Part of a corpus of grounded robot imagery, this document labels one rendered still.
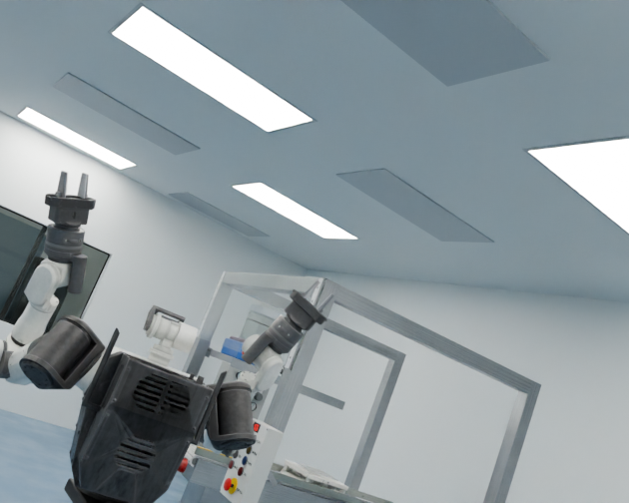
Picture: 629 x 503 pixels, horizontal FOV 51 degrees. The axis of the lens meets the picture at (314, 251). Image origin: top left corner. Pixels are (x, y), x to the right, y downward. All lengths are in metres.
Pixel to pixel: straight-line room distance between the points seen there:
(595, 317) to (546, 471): 1.28
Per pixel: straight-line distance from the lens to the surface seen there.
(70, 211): 1.71
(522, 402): 3.01
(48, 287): 1.73
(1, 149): 7.86
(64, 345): 1.59
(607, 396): 5.54
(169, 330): 1.65
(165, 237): 8.24
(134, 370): 1.46
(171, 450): 1.52
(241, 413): 1.67
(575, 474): 5.53
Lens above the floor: 1.36
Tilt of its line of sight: 11 degrees up
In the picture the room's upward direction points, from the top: 22 degrees clockwise
